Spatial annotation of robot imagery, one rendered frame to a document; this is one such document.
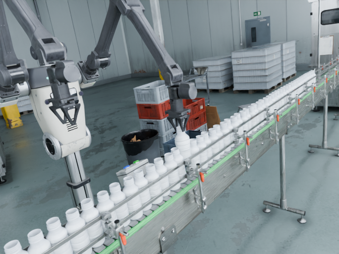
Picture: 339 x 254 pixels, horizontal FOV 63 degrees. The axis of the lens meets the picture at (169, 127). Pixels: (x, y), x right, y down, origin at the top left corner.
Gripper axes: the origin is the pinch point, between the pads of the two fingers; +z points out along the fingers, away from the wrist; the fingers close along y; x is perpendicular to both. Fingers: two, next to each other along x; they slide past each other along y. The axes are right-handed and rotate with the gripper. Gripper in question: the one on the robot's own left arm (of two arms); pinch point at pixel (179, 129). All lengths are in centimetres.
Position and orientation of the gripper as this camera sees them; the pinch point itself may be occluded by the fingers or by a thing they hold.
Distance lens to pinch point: 124.9
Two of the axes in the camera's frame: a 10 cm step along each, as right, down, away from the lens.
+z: 1.3, 9.5, 2.8
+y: -7.5, -0.9, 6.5
